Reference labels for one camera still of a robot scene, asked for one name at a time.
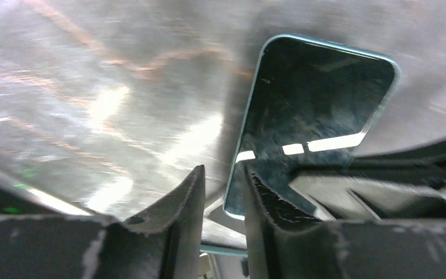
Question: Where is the black smartphone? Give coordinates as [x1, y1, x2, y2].
[223, 34, 400, 220]

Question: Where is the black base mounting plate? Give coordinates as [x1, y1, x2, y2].
[290, 140, 446, 221]

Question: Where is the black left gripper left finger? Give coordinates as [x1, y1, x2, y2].
[0, 165, 205, 278]

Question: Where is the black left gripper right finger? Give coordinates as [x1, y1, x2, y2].
[244, 167, 446, 278]

